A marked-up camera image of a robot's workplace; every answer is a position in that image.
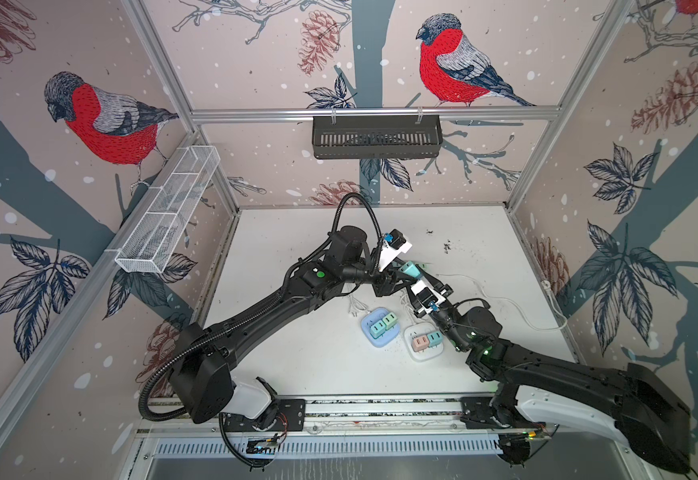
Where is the dark teal charger plug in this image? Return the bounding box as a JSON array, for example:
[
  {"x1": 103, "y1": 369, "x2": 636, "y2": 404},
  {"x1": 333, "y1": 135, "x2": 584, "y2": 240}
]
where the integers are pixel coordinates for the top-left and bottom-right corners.
[{"x1": 398, "y1": 261, "x2": 423, "y2": 281}]

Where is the green charger plug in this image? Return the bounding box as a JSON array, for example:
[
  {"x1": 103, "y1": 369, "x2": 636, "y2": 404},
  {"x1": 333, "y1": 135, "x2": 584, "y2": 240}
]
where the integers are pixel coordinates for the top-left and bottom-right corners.
[{"x1": 382, "y1": 312, "x2": 398, "y2": 331}]

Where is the pink charger plug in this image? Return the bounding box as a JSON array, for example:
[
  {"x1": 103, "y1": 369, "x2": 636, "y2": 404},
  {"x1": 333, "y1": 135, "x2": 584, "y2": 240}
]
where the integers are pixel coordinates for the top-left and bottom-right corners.
[{"x1": 411, "y1": 335, "x2": 429, "y2": 352}]

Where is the light teal charger plug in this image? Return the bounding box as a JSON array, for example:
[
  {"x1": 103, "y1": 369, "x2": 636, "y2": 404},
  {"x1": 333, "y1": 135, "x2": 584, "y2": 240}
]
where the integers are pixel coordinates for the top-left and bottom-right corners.
[{"x1": 369, "y1": 320, "x2": 386, "y2": 339}]

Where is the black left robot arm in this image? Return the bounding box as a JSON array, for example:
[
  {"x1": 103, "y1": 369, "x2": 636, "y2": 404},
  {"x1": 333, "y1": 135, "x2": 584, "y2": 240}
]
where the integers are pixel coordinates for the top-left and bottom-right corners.
[{"x1": 138, "y1": 193, "x2": 411, "y2": 431}]

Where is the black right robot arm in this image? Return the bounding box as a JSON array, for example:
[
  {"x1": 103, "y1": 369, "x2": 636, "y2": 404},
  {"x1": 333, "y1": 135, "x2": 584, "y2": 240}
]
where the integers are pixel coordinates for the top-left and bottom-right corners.
[{"x1": 404, "y1": 274, "x2": 692, "y2": 474}]

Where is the white square socket cube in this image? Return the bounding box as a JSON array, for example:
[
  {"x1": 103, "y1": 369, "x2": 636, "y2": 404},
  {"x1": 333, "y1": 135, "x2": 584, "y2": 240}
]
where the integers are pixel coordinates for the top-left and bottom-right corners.
[{"x1": 403, "y1": 322, "x2": 445, "y2": 362}]

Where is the blue square socket cube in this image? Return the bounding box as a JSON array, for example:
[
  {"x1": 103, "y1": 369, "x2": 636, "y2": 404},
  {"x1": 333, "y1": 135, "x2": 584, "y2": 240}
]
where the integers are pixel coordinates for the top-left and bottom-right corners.
[{"x1": 360, "y1": 307, "x2": 401, "y2": 348}]

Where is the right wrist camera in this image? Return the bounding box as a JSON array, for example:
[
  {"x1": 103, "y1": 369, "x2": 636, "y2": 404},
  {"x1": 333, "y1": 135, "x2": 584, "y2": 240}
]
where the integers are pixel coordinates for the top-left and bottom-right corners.
[{"x1": 410, "y1": 278, "x2": 448, "y2": 311}]

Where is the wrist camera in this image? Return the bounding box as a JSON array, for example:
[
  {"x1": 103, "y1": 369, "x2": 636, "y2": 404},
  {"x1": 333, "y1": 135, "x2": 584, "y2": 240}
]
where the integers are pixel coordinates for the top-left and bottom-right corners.
[
  {"x1": 378, "y1": 229, "x2": 412, "y2": 272},
  {"x1": 410, "y1": 278, "x2": 448, "y2": 311}
]

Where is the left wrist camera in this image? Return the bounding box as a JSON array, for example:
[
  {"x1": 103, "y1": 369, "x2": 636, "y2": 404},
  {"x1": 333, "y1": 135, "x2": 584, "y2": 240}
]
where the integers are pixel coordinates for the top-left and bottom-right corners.
[{"x1": 378, "y1": 229, "x2": 412, "y2": 272}]

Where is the aluminium front rail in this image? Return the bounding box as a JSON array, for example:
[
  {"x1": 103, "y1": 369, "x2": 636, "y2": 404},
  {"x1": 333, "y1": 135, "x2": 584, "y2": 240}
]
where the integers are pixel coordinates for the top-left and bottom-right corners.
[{"x1": 138, "y1": 392, "x2": 638, "y2": 436}]

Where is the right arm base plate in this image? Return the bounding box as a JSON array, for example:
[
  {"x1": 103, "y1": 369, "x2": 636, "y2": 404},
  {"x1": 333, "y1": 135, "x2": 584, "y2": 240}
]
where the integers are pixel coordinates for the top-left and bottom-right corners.
[{"x1": 460, "y1": 396, "x2": 525, "y2": 429}]

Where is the black wire basket shelf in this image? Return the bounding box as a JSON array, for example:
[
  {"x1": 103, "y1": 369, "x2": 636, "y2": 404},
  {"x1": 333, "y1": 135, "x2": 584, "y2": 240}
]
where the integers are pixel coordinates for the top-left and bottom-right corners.
[{"x1": 312, "y1": 115, "x2": 443, "y2": 160}]

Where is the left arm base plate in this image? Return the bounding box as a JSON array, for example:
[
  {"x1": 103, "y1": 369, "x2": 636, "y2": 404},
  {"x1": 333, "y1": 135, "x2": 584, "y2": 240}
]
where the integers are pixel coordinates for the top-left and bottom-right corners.
[{"x1": 219, "y1": 399, "x2": 306, "y2": 433}]

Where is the white wire mesh shelf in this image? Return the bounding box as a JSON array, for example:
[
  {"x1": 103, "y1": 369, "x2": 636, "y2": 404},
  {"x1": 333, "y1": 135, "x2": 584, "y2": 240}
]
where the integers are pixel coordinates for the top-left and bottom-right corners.
[{"x1": 115, "y1": 145, "x2": 220, "y2": 274}]

